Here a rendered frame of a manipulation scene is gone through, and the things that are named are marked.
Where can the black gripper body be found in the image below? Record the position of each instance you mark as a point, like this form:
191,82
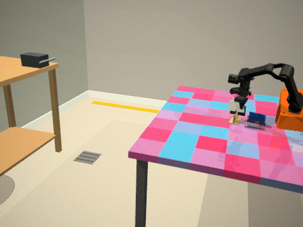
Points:
243,93

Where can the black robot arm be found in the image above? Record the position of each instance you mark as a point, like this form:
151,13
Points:
295,98

